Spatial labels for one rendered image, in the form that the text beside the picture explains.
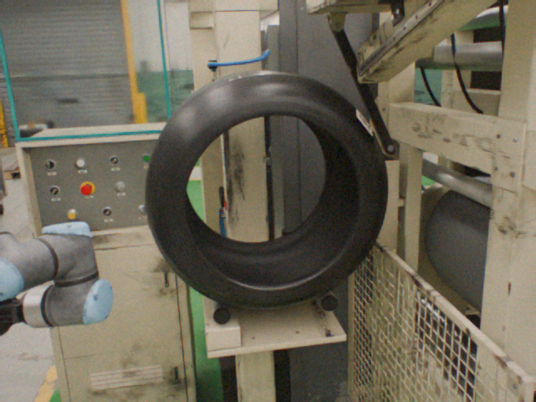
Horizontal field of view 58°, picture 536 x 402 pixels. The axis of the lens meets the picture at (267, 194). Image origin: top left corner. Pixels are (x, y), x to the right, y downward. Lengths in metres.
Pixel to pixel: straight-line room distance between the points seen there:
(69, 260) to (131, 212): 0.94
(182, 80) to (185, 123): 9.39
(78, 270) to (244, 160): 0.66
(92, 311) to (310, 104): 0.63
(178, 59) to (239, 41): 9.08
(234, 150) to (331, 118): 0.47
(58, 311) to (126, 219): 0.92
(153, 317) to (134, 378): 0.29
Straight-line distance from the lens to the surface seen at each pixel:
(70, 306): 1.09
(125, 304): 2.06
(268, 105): 1.08
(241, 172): 1.51
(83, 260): 1.07
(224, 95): 1.09
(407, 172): 1.61
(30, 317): 1.15
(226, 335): 1.29
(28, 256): 1.00
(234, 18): 1.48
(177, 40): 10.56
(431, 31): 1.15
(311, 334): 1.36
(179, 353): 2.17
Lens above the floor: 1.51
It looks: 15 degrees down
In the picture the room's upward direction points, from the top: 2 degrees counter-clockwise
